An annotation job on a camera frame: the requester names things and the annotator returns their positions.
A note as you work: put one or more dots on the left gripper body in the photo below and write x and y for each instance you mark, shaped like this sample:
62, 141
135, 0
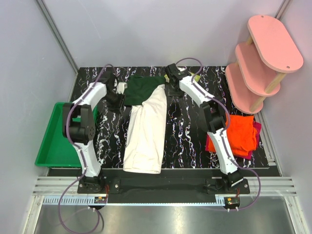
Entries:
114, 101

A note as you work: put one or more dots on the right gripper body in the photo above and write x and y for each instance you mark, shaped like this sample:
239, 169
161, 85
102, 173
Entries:
170, 86

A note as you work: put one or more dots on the white and green t-shirt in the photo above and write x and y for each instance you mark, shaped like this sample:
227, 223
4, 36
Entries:
145, 141

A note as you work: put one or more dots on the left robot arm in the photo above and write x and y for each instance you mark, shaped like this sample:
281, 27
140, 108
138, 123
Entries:
78, 124

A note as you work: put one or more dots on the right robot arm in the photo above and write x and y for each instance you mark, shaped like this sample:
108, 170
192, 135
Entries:
214, 118

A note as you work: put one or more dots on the green paperback book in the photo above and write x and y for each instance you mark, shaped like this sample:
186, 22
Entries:
196, 78

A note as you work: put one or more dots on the green plastic tray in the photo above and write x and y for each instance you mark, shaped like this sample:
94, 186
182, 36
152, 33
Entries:
55, 149

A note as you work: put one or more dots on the magenta folded t-shirt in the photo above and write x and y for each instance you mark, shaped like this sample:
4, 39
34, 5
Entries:
257, 126

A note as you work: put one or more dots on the pink three-tier shelf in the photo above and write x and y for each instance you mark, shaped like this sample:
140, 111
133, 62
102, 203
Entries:
262, 62

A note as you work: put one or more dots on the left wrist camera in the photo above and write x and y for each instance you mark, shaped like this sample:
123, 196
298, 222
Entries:
121, 87

